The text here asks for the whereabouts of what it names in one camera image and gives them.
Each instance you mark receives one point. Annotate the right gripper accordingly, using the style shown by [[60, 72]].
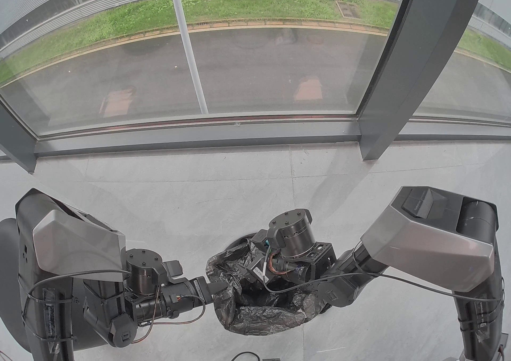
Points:
[[255, 271]]

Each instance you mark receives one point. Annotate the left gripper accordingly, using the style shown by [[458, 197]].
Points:
[[183, 297]]

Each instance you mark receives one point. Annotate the black plastic bag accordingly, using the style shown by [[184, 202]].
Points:
[[255, 315]]

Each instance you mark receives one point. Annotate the black plastic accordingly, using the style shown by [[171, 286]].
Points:
[[325, 307]]

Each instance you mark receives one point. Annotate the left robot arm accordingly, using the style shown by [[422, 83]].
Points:
[[76, 239]]

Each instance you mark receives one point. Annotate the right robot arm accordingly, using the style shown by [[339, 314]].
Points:
[[423, 239]]

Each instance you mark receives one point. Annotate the window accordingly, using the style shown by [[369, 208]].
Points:
[[377, 140]]

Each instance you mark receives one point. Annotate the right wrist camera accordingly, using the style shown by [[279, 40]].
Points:
[[261, 241]]

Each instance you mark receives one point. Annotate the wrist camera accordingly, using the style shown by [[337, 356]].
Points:
[[172, 271], [261, 241]]

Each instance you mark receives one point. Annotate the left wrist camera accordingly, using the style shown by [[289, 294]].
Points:
[[172, 271]]

